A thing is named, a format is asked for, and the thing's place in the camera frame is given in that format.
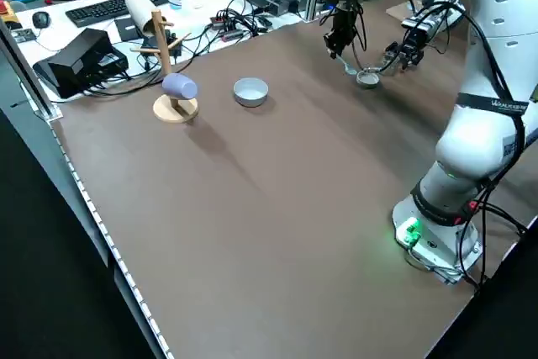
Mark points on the white round bowl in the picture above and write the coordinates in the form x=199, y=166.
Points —
x=250, y=92

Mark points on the black box device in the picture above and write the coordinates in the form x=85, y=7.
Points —
x=80, y=58

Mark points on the black notebook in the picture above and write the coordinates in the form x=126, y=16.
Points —
x=126, y=27

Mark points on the green plastic spoon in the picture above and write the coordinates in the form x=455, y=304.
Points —
x=348, y=68

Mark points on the aluminium corner profile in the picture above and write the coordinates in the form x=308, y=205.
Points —
x=29, y=77

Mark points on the black usb hub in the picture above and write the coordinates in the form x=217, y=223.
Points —
x=225, y=24

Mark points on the white paper tube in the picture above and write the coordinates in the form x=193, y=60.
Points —
x=140, y=10

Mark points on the transparent spice bottle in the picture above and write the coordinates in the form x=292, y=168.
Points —
x=388, y=65

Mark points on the wooden mug tree stand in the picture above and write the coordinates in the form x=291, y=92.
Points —
x=175, y=112

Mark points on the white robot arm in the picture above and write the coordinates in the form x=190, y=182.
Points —
x=475, y=144

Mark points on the black keyboard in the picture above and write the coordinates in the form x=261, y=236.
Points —
x=105, y=8

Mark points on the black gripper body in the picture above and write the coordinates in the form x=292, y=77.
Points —
x=345, y=22
x=418, y=36

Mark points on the black computer mouse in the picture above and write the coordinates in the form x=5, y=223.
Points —
x=41, y=19

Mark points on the red emergency stop button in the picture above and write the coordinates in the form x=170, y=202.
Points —
x=6, y=10

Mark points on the purple mug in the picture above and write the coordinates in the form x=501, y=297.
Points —
x=178, y=86

